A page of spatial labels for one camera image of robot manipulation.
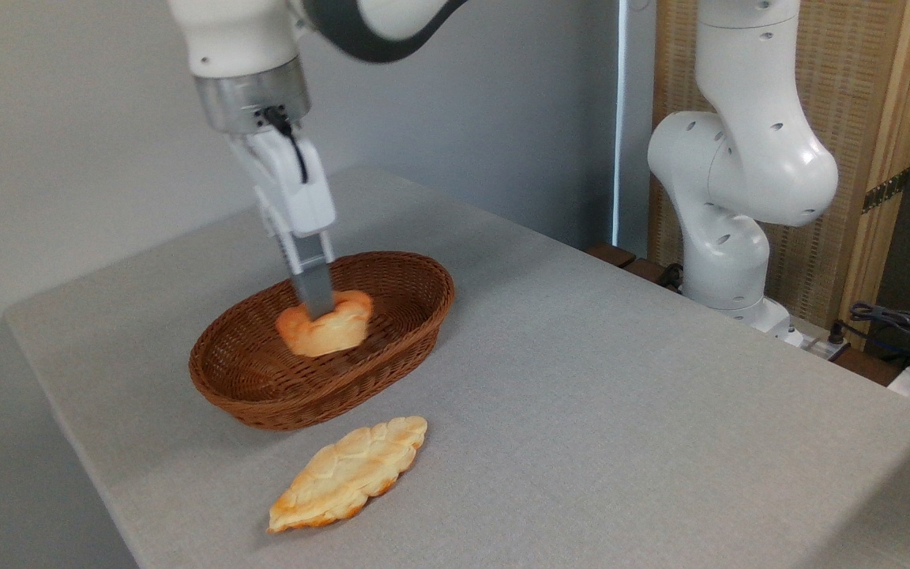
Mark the wooden woven folding screen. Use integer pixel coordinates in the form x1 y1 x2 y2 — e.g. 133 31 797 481
648 0 910 350

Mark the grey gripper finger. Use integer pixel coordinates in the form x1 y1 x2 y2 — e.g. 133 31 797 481
254 187 291 274
275 228 337 322

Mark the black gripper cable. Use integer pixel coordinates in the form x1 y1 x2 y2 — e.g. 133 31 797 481
263 106 310 185

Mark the flat braided bread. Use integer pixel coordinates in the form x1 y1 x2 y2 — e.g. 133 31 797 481
267 416 429 534

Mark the black cable bundle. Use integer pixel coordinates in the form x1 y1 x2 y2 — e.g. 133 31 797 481
828 301 910 374

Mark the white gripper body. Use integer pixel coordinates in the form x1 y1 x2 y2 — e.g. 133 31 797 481
227 130 338 239

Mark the white power strip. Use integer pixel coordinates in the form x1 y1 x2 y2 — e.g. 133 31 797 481
796 330 852 363

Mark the round orange bread roll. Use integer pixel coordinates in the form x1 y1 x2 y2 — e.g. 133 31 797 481
275 289 374 359

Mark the brown wicker basket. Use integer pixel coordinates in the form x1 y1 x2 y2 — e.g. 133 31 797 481
189 251 456 432

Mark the metal screen hinge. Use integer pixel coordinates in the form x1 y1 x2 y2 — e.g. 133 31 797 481
861 168 910 215

